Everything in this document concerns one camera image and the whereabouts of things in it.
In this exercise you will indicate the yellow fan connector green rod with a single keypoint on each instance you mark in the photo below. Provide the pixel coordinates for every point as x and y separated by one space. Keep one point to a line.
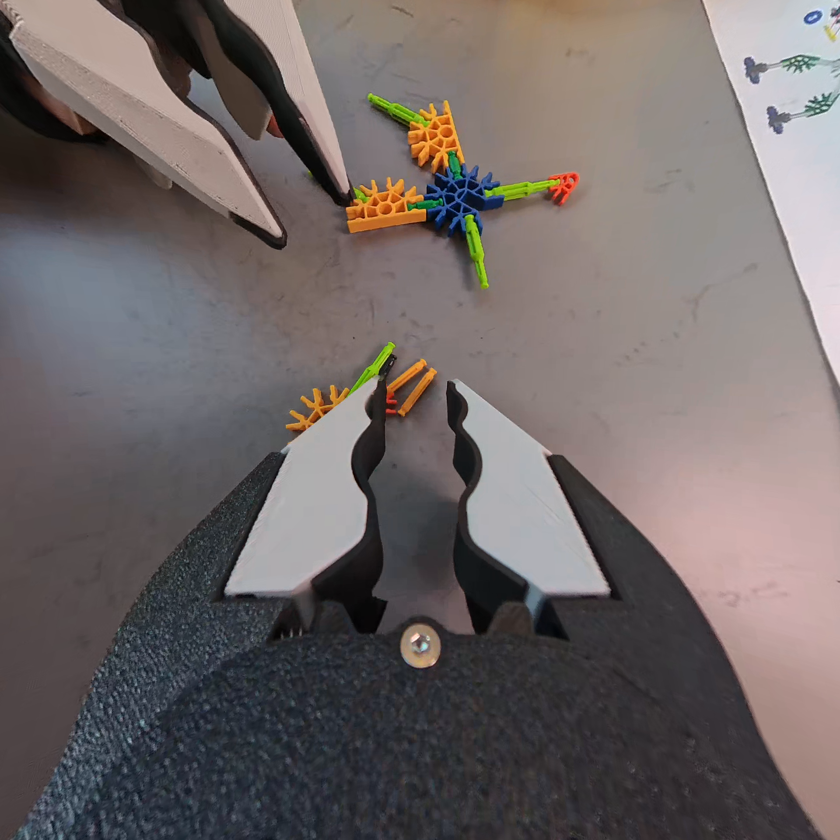
315 407

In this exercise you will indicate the toy instruction sheet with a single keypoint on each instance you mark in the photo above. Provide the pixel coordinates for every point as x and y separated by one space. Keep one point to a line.
800 164

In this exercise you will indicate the short black rod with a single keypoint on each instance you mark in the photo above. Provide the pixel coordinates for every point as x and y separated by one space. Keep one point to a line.
388 367

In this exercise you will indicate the person's left hand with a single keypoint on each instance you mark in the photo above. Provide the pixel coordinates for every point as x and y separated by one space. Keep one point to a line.
65 115

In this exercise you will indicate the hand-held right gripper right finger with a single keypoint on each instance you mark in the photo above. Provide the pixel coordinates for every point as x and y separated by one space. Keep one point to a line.
531 525

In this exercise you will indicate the grey desk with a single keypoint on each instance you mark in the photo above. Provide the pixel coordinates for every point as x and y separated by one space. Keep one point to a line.
590 328

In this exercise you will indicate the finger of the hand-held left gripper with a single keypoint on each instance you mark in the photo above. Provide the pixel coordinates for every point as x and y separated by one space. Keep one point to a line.
313 111
131 98

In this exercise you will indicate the large blue connector fan assembly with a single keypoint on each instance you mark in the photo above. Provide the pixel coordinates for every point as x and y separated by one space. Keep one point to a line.
459 197

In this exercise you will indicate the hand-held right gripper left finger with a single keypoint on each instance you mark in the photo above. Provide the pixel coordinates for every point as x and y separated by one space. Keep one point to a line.
308 518

